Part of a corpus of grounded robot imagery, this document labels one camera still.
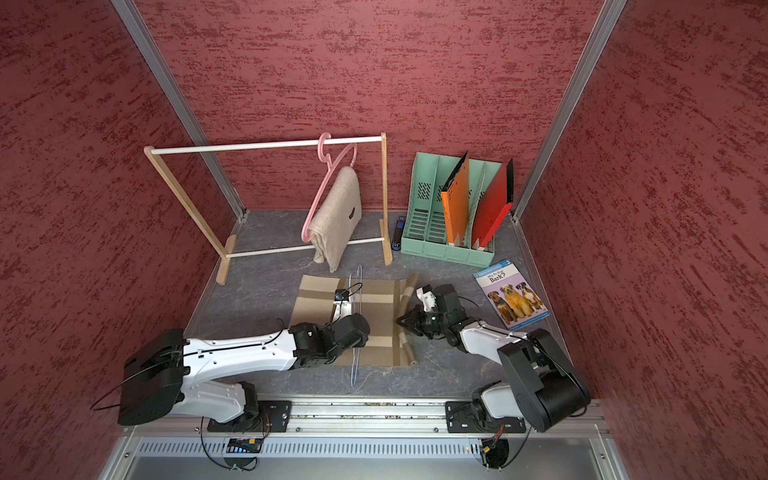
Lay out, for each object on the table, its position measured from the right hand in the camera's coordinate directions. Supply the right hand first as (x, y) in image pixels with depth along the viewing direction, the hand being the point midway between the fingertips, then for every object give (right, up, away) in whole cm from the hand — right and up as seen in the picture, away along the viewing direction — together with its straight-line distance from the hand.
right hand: (396, 326), depth 85 cm
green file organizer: (+12, +29, +29) cm, 42 cm away
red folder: (+35, +37, +13) cm, 53 cm away
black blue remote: (+1, +26, +20) cm, 33 cm away
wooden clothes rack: (-60, +19, +19) cm, 66 cm away
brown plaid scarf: (-3, +5, +8) cm, 10 cm away
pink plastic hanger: (-29, +48, +28) cm, 62 cm away
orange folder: (+18, +39, +3) cm, 43 cm away
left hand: (-10, 0, -4) cm, 11 cm away
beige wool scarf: (-18, +30, +5) cm, 35 cm away
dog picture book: (+39, +5, +9) cm, 41 cm away
